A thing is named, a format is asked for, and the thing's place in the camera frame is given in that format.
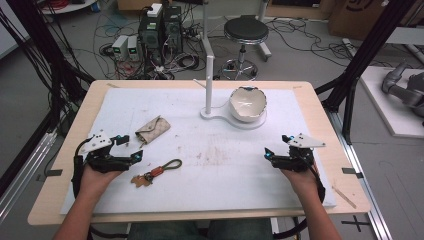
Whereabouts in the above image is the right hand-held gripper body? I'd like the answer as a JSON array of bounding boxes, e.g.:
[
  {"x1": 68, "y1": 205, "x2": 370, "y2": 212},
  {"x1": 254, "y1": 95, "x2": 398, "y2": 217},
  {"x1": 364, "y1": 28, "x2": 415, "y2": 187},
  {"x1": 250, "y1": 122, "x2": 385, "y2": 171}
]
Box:
[{"x1": 270, "y1": 132, "x2": 327, "y2": 174}]

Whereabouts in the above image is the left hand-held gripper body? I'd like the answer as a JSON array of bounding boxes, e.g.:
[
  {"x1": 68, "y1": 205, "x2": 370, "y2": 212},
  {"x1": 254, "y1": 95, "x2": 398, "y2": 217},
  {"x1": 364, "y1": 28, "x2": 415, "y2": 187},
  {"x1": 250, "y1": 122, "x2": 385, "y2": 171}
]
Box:
[{"x1": 79, "y1": 129, "x2": 135, "y2": 174}]

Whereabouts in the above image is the person's left hand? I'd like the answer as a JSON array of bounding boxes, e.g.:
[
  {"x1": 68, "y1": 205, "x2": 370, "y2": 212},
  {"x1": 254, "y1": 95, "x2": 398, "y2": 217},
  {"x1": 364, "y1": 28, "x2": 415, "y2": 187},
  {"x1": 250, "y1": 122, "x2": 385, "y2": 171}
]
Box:
[{"x1": 79, "y1": 162, "x2": 125, "y2": 202}]

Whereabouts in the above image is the person's right hand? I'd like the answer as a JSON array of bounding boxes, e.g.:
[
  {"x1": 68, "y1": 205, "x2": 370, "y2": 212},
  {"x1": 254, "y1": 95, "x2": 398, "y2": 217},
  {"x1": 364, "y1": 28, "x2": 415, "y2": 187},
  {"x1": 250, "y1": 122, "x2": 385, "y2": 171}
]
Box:
[{"x1": 279, "y1": 161, "x2": 324, "y2": 202}]

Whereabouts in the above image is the beige key pouch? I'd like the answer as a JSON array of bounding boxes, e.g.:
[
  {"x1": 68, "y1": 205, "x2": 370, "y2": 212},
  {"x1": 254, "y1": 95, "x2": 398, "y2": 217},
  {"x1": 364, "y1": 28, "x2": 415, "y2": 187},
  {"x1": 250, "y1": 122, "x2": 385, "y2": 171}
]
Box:
[{"x1": 134, "y1": 114, "x2": 172, "y2": 149}]

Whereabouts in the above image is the black tape strip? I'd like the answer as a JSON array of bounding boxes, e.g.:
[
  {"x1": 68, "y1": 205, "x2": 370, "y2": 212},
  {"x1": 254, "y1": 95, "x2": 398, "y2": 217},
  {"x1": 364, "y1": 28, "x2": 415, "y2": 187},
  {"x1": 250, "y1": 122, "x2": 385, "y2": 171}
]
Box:
[
  {"x1": 341, "y1": 167, "x2": 365, "y2": 180},
  {"x1": 35, "y1": 168, "x2": 64, "y2": 183}
]

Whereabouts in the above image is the white eggshell-shaped bowl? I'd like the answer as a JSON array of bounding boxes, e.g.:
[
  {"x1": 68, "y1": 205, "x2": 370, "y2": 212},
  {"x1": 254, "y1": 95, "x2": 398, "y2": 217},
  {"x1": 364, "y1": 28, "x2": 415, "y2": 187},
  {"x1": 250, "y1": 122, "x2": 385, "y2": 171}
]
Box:
[{"x1": 228, "y1": 85, "x2": 269, "y2": 124}]

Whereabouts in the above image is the tan tape strip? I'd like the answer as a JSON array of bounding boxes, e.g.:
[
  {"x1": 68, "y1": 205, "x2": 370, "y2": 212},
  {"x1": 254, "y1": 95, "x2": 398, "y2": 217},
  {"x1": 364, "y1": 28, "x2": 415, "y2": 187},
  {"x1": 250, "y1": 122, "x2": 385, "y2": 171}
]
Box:
[{"x1": 331, "y1": 185, "x2": 358, "y2": 210}]

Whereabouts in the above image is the white table mat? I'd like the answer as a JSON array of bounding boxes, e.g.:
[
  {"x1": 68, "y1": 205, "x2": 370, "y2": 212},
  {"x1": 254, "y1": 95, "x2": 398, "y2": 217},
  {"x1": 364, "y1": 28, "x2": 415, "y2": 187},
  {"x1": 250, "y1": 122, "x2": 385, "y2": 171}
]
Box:
[{"x1": 59, "y1": 87, "x2": 337, "y2": 215}]

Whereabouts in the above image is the person's left leg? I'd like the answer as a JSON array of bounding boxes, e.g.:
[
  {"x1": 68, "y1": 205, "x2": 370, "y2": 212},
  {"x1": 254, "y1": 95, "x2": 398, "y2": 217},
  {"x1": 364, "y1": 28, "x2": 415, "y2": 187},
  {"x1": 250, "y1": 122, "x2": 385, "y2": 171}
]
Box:
[{"x1": 127, "y1": 219, "x2": 202, "y2": 240}]

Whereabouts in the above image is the person's leg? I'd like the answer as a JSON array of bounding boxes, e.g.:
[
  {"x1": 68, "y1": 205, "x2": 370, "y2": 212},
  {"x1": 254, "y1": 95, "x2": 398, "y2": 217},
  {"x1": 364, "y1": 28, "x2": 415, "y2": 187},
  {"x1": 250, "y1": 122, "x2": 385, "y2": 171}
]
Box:
[
  {"x1": 127, "y1": 219, "x2": 202, "y2": 240},
  {"x1": 205, "y1": 218, "x2": 275, "y2": 240}
]

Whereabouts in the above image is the person's right leg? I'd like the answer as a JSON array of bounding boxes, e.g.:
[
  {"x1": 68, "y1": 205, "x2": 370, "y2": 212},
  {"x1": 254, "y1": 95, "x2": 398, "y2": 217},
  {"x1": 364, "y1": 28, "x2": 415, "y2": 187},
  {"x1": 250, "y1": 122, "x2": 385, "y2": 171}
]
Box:
[{"x1": 205, "y1": 218, "x2": 275, "y2": 240}]

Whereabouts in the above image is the black tape cross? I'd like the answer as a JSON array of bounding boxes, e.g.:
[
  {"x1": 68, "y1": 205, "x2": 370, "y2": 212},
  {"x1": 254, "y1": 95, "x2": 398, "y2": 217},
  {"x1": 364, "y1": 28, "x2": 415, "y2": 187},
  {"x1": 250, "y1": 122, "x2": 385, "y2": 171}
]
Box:
[{"x1": 340, "y1": 214, "x2": 372, "y2": 233}]

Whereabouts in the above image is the white stand with pole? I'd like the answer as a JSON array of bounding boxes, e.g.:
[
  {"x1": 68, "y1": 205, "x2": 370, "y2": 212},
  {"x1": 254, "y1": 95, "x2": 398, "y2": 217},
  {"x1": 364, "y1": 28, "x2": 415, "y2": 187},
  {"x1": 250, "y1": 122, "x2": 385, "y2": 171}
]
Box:
[{"x1": 192, "y1": 54, "x2": 268, "y2": 131}]

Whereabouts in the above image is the grey power supply unit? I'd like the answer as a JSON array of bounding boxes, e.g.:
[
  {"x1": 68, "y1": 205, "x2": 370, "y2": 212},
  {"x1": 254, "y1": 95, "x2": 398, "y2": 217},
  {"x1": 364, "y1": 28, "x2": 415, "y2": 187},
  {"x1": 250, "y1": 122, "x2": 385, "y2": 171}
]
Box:
[
  {"x1": 111, "y1": 34, "x2": 130, "y2": 61},
  {"x1": 126, "y1": 35, "x2": 141, "y2": 62}
]

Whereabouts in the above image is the white platform board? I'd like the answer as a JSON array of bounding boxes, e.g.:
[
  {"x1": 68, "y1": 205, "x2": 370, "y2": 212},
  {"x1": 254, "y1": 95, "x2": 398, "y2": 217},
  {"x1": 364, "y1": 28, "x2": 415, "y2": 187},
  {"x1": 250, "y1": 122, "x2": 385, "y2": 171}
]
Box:
[{"x1": 359, "y1": 65, "x2": 424, "y2": 140}]

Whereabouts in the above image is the white metal stand leg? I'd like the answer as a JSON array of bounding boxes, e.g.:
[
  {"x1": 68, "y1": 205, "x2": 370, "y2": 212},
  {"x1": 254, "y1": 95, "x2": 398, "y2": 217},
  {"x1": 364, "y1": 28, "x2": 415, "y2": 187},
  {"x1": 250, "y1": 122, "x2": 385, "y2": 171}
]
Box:
[
  {"x1": 198, "y1": 0, "x2": 216, "y2": 60},
  {"x1": 255, "y1": 0, "x2": 273, "y2": 63}
]

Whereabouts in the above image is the black computer tower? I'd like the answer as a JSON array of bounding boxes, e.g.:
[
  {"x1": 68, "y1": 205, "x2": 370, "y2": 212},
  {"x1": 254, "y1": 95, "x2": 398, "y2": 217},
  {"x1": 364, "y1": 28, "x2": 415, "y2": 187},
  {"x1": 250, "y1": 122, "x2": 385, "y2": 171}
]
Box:
[
  {"x1": 137, "y1": 13, "x2": 165, "y2": 67},
  {"x1": 162, "y1": 5, "x2": 184, "y2": 55}
]

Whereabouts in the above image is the white power strip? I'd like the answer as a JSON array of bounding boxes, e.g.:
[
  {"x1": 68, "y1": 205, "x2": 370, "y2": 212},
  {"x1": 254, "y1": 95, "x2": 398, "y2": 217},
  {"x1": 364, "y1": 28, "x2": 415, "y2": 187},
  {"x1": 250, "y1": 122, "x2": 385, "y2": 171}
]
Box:
[{"x1": 342, "y1": 37, "x2": 360, "y2": 57}]

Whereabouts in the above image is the black round stool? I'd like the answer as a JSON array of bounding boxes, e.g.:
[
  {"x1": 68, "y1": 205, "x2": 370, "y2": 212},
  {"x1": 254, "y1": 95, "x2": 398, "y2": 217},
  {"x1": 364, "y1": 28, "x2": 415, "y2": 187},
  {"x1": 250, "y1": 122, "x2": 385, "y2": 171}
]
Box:
[{"x1": 219, "y1": 14, "x2": 270, "y2": 82}]

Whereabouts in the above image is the white box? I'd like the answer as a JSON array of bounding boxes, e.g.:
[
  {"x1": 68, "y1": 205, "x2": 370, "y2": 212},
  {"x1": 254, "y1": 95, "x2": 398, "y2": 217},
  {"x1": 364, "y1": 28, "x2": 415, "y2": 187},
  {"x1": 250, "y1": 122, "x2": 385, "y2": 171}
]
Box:
[{"x1": 146, "y1": 2, "x2": 164, "y2": 19}]

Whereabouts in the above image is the cardboard box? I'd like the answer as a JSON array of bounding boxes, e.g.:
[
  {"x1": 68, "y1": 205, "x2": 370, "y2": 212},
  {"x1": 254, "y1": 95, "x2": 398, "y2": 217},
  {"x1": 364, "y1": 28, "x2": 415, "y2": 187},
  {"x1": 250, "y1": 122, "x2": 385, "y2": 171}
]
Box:
[{"x1": 327, "y1": 0, "x2": 392, "y2": 42}]

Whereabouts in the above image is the round white table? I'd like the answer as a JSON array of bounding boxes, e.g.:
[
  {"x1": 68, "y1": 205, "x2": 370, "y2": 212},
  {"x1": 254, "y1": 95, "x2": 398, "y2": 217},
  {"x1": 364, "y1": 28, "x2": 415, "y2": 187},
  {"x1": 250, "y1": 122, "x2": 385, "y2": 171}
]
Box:
[{"x1": 39, "y1": 0, "x2": 98, "y2": 16}]

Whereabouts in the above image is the keychain with olive loop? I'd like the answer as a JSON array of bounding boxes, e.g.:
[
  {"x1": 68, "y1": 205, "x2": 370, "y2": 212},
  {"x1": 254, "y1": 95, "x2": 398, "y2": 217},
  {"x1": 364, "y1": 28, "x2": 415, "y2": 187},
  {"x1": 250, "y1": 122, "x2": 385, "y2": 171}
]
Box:
[{"x1": 130, "y1": 158, "x2": 184, "y2": 189}]

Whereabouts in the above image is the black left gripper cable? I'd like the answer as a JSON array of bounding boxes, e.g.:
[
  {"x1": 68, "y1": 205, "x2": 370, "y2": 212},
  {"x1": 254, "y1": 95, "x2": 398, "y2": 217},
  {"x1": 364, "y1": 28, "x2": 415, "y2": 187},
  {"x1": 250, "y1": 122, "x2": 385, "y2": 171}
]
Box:
[{"x1": 71, "y1": 145, "x2": 89, "y2": 200}]

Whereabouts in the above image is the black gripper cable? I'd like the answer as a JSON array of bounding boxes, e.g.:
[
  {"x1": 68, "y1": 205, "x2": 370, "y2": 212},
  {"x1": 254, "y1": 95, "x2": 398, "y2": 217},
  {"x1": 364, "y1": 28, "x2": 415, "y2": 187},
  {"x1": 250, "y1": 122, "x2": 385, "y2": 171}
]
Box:
[
  {"x1": 309, "y1": 162, "x2": 327, "y2": 204},
  {"x1": 71, "y1": 145, "x2": 89, "y2": 200}
]

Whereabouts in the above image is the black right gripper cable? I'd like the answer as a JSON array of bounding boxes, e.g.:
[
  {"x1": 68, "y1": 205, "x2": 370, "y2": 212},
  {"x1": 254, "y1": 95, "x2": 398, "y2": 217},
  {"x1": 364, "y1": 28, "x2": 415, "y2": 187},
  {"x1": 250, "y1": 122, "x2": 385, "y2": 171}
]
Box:
[{"x1": 309, "y1": 162, "x2": 327, "y2": 204}]

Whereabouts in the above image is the black hose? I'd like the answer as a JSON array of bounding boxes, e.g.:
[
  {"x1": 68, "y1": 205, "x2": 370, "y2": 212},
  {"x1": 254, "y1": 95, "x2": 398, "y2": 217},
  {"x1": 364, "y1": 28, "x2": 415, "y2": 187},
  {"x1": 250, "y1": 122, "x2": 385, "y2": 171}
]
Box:
[{"x1": 273, "y1": 216, "x2": 310, "y2": 240}]

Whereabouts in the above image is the aluminium rail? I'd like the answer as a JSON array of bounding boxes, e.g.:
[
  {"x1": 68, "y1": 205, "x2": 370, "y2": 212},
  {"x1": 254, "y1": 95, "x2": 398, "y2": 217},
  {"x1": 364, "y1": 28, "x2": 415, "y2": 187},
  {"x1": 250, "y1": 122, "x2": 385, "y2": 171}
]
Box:
[
  {"x1": 324, "y1": 109, "x2": 395, "y2": 240},
  {"x1": 0, "y1": 129, "x2": 58, "y2": 222}
]

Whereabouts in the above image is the tangle of floor cables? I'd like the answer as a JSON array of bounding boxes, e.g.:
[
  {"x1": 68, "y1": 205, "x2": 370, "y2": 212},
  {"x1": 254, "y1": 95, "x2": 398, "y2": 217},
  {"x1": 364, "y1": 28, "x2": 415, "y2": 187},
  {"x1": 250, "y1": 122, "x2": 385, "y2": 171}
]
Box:
[{"x1": 92, "y1": 9, "x2": 208, "y2": 81}]

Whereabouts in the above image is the black frame post with cables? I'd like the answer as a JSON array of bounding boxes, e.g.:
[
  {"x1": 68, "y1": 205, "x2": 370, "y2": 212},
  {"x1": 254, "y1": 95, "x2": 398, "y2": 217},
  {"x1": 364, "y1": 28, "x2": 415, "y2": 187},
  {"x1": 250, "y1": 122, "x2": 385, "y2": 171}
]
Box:
[{"x1": 0, "y1": 0, "x2": 97, "y2": 138}]

